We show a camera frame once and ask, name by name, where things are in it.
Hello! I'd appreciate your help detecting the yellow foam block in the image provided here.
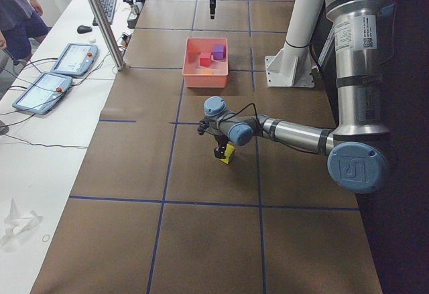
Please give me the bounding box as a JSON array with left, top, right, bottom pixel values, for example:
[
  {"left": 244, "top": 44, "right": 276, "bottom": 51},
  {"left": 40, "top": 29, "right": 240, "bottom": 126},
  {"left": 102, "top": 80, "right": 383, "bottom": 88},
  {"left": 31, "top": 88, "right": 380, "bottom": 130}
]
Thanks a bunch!
[{"left": 220, "top": 143, "right": 235, "bottom": 164}]

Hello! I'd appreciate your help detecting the purple foam block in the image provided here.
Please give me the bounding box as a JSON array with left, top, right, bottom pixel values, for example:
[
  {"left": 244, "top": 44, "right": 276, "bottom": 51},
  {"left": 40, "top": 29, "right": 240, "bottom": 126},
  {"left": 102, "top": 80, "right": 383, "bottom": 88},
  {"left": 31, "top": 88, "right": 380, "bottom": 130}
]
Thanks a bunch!
[{"left": 212, "top": 45, "right": 226, "bottom": 60}]

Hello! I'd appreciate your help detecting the red foam block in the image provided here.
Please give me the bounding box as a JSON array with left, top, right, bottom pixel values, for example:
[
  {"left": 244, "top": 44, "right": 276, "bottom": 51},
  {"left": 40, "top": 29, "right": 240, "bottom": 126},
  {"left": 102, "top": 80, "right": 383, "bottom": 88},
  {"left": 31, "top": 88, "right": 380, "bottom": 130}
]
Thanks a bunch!
[{"left": 199, "top": 52, "right": 212, "bottom": 67}]

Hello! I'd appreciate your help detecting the pink plastic bin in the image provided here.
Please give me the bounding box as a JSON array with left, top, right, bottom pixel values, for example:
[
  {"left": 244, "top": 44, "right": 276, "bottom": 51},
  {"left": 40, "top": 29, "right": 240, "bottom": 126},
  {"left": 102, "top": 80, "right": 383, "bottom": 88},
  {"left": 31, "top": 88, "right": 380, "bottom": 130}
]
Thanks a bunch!
[{"left": 182, "top": 38, "right": 229, "bottom": 88}]

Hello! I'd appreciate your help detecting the power strip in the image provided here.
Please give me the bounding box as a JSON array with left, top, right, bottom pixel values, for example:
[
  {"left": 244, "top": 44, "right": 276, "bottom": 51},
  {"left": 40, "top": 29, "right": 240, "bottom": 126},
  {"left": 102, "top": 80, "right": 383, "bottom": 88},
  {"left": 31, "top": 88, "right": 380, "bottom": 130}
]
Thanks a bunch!
[{"left": 127, "top": 2, "right": 143, "bottom": 29}]

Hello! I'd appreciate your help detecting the black keyboard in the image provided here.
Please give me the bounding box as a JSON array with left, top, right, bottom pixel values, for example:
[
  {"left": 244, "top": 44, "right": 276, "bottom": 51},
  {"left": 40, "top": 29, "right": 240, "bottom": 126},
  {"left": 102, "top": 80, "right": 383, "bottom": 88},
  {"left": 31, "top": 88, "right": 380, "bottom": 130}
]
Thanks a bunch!
[{"left": 99, "top": 0, "right": 117, "bottom": 25}]

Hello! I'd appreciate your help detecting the black computer mouse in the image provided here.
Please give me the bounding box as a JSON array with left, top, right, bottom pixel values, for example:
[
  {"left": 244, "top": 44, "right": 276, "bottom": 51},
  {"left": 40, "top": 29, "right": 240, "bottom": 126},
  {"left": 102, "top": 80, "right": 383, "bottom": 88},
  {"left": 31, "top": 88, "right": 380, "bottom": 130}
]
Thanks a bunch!
[{"left": 76, "top": 25, "right": 93, "bottom": 34}]

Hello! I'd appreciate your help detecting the upper teach pendant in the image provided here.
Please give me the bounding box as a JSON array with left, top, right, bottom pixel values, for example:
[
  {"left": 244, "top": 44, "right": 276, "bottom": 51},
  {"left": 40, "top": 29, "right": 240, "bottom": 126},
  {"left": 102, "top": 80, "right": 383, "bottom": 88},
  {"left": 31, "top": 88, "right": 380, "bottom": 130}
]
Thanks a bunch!
[{"left": 51, "top": 43, "right": 99, "bottom": 77}]

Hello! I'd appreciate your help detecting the teach pendant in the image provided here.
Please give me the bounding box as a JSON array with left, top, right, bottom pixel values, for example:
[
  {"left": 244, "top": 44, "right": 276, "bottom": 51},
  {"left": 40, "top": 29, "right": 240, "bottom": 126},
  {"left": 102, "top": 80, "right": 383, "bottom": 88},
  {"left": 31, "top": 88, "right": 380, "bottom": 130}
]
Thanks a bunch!
[
  {"left": 12, "top": 72, "right": 72, "bottom": 115},
  {"left": 51, "top": 43, "right": 99, "bottom": 77}
]

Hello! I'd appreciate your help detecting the lower teach pendant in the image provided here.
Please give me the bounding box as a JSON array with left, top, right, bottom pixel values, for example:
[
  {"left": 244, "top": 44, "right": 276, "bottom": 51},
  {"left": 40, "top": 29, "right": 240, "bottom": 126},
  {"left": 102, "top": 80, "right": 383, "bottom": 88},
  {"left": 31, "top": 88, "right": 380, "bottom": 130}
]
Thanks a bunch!
[{"left": 12, "top": 72, "right": 72, "bottom": 115}]

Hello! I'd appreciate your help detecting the seated person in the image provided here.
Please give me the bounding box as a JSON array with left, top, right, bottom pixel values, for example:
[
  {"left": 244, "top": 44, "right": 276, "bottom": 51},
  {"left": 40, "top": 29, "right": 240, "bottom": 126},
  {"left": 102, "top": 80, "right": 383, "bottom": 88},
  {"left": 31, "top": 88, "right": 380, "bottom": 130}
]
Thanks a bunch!
[{"left": 1, "top": 0, "right": 49, "bottom": 64}]

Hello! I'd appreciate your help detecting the crumpled white paper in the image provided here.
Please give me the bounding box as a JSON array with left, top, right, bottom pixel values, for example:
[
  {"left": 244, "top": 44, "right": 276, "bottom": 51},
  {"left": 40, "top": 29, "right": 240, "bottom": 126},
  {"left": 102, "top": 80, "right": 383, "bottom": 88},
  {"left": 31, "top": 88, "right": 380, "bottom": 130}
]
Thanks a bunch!
[{"left": 1, "top": 198, "right": 44, "bottom": 247}]

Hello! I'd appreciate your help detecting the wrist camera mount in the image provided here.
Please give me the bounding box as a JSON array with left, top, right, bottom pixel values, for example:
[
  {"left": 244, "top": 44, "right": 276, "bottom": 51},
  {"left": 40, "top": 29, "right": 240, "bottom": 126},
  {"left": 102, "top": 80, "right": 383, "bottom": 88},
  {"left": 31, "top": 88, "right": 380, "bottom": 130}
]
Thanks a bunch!
[{"left": 197, "top": 119, "right": 210, "bottom": 135}]

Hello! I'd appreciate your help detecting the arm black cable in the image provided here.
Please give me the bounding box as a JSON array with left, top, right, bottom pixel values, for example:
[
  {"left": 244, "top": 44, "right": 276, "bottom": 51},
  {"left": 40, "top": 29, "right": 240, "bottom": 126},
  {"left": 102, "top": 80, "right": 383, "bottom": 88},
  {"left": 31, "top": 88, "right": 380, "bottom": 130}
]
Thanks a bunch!
[{"left": 221, "top": 102, "right": 322, "bottom": 154}]

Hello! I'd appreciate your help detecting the white pedestal column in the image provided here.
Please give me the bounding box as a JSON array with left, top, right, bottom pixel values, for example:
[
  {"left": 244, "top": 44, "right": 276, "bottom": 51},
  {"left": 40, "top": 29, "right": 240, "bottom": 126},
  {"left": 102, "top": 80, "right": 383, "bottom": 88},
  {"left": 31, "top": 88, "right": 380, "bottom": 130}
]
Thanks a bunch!
[{"left": 265, "top": 0, "right": 324, "bottom": 88}]

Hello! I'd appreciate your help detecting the aluminium frame post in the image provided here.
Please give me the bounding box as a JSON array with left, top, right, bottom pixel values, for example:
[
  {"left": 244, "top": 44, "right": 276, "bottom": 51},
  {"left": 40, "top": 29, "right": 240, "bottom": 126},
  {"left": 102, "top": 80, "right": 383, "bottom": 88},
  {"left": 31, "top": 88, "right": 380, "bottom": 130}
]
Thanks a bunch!
[{"left": 88, "top": 0, "right": 125, "bottom": 72}]

